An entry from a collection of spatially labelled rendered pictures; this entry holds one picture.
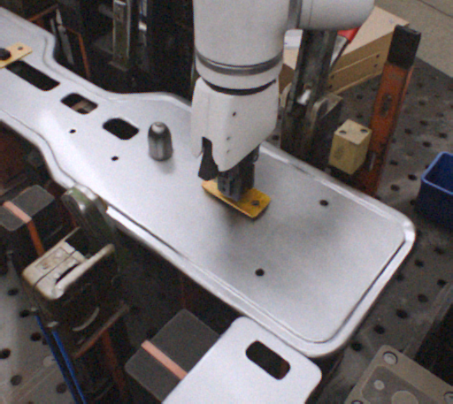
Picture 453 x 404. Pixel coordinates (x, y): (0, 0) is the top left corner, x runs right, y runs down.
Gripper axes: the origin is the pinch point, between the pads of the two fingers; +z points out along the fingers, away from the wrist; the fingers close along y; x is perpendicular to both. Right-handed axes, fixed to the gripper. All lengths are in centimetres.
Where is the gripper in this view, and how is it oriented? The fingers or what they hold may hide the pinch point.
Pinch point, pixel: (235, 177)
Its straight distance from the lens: 65.6
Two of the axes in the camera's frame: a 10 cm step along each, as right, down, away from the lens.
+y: -6.3, 5.6, -5.4
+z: 0.0, 7.0, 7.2
